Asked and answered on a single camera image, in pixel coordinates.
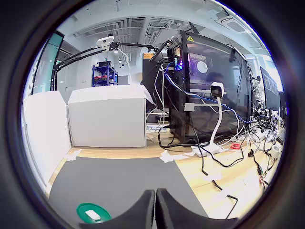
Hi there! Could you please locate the blue network cable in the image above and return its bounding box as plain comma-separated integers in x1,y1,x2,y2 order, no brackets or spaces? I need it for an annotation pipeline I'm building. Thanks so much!
163,61,252,124

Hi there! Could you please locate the white camera on gooseneck stand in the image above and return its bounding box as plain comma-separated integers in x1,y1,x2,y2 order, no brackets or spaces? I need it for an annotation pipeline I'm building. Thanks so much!
190,81,226,157

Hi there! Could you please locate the round green lid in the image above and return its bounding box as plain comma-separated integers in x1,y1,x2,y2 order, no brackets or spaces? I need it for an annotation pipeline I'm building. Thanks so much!
76,202,112,225

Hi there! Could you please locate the white masking tape piece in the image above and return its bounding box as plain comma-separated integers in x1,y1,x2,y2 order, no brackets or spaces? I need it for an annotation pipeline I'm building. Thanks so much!
159,151,191,164
215,187,235,198
62,147,83,163
202,173,224,183

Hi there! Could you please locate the white webcam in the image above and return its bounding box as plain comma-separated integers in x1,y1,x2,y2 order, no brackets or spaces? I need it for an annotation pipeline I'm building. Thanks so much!
96,35,115,47

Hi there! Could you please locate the blue shelf rack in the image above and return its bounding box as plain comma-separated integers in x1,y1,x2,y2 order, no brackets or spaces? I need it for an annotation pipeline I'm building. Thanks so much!
91,63,119,88

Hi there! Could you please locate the black camera cable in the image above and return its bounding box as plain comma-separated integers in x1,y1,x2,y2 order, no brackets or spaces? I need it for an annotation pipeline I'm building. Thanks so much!
201,164,239,220

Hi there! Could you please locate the dark computer monitor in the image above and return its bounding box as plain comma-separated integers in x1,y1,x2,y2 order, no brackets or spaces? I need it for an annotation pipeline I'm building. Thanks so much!
259,66,281,113

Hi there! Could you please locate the black computer monitor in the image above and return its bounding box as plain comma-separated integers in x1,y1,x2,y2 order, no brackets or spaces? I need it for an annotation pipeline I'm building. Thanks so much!
140,53,171,113

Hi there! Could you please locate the dark grey mat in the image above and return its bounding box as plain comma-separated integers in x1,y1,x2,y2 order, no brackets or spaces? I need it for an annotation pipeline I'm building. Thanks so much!
48,156,210,225

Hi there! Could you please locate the small white plastic terminal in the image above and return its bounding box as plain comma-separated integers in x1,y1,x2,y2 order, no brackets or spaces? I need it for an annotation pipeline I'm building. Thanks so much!
85,209,101,220

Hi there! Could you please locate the ceiling air conditioner cassette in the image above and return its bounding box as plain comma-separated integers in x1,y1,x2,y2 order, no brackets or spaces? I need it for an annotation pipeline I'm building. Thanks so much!
220,16,249,34

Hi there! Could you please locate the black glass computer tower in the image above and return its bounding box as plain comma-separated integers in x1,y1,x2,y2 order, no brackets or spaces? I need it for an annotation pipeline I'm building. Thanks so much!
166,30,254,145

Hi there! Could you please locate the white tape roll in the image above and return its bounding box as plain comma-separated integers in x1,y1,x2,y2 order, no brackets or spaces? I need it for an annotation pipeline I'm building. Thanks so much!
271,145,281,160

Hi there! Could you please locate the white partition box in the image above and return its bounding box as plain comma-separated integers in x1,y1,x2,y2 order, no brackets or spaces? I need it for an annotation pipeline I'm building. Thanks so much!
21,91,72,191
67,83,148,148

